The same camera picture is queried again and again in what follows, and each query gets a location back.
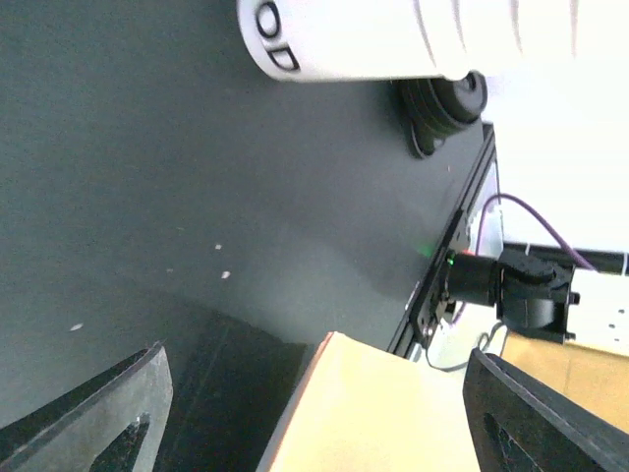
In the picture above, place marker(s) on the right black lid stack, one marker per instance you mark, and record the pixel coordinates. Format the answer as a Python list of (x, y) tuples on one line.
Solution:
[(436, 109)]

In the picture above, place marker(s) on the orange paper bag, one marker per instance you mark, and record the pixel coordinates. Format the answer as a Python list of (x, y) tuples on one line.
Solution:
[(360, 409)]

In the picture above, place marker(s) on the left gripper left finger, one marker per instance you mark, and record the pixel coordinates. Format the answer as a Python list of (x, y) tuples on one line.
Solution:
[(113, 422)]

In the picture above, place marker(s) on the white paper cup stack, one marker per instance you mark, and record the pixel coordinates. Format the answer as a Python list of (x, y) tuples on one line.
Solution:
[(340, 41)]

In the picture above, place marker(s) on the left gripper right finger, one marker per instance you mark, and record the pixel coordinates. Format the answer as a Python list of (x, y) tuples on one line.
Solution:
[(518, 423)]

